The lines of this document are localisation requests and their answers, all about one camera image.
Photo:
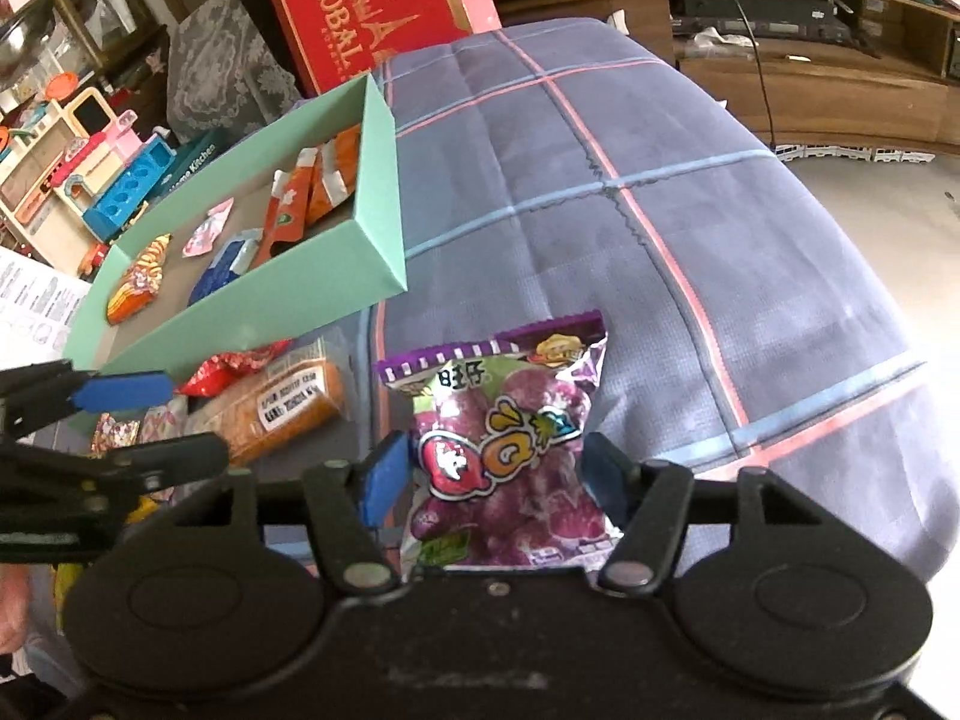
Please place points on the green cardboard tray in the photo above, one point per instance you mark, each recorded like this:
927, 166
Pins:
352, 259

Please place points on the clear biscuit roll pack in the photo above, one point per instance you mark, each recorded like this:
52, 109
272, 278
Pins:
293, 395

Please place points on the yellow snack pack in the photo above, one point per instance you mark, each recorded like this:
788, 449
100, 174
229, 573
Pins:
64, 576

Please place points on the blue plaid tablecloth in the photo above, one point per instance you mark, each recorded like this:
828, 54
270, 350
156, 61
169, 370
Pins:
545, 170

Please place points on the blue white wafer pack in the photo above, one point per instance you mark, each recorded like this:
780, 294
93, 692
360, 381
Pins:
229, 263

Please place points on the pink patterned white packet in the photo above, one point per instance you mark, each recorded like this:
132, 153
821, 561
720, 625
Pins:
164, 422

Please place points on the grey lace cushion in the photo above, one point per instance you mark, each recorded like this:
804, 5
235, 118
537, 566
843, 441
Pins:
221, 75

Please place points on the white printed paper sheet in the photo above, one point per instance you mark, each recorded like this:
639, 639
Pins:
37, 307

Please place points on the red Global gift box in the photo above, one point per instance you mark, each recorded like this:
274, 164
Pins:
332, 41

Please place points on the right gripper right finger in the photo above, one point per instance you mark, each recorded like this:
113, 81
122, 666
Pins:
649, 502

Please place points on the toy kitchen playset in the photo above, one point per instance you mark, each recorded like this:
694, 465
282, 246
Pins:
77, 175

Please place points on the small pink candy packet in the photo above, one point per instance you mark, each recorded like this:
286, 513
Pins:
205, 235

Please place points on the cluttered display shelf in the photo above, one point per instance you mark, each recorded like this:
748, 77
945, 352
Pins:
118, 47

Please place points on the orange white snack pack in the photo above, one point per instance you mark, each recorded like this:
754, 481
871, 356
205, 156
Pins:
335, 174

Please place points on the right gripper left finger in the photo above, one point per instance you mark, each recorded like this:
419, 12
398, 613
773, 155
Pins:
347, 502

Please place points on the purple grape gummy bag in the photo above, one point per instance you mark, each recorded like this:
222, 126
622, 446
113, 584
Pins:
497, 431

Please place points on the wooden tv cabinet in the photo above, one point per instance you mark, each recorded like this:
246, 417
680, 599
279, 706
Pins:
802, 72

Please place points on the red foil snack packet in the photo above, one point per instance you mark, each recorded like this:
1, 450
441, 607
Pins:
221, 371

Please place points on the orange sauce snack bag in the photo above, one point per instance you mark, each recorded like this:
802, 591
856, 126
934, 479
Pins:
285, 222

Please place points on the person's left hand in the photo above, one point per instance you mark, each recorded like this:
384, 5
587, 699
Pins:
15, 598

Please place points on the orange striped chips bag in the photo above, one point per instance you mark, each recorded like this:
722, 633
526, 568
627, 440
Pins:
140, 284

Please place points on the Hello Kitty floral packet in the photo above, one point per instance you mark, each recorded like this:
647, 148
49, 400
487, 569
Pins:
111, 433

